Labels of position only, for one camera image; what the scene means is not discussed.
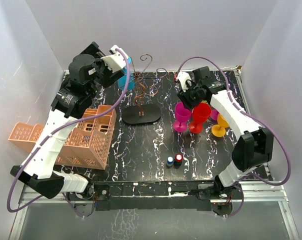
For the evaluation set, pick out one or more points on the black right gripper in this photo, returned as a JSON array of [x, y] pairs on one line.
[[183, 96]]

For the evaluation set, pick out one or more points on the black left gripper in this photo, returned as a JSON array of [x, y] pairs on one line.
[[94, 50]]

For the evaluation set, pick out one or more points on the magenta plastic wine glass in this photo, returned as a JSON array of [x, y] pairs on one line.
[[182, 115]]

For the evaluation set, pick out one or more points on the blue plastic wine glass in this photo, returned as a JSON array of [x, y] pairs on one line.
[[126, 80]]

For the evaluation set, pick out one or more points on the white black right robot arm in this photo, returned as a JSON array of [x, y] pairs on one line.
[[254, 146]]

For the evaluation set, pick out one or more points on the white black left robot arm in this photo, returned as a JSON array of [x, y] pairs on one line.
[[87, 70]]

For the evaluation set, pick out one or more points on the red plastic wine glass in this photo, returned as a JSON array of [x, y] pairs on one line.
[[200, 115]]

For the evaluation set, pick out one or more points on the orange plastic wine glass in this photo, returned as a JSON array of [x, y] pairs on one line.
[[219, 129]]

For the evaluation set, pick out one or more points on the metal wine glass rack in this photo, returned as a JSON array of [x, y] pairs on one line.
[[140, 113]]

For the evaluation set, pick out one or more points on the red capped small bottle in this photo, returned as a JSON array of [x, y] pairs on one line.
[[178, 159]]

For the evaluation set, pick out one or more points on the blue capped small bottle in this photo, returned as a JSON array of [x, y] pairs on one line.
[[169, 161]]

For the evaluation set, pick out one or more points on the peach plastic basket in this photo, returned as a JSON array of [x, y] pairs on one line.
[[87, 146]]

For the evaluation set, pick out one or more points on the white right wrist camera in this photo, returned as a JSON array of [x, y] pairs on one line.
[[184, 80]]

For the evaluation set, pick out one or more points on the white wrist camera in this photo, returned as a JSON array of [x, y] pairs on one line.
[[184, 80], [116, 60]]

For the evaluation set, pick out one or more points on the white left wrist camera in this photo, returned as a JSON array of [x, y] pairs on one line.
[[116, 60]]

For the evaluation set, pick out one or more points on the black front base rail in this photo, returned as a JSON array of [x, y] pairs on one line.
[[200, 195]]

